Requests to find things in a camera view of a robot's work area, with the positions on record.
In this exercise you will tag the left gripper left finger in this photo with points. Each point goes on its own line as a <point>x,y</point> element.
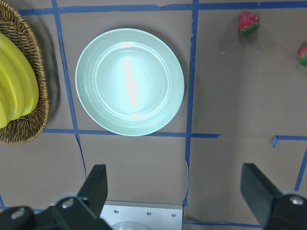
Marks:
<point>79,212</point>

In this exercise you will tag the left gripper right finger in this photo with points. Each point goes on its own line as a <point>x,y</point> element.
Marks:
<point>273,209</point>

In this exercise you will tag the red strawberry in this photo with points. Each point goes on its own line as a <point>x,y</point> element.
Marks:
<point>302,54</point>
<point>248,23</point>

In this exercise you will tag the light green plate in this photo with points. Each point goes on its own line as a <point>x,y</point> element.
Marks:
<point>129,82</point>

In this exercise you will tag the yellow banana bunch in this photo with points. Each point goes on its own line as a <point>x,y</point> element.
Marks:
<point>19,91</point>

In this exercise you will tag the brown wicker basket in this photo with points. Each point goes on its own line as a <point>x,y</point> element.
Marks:
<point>18,30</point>

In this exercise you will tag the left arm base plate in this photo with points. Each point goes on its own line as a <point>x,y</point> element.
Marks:
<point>142,216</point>

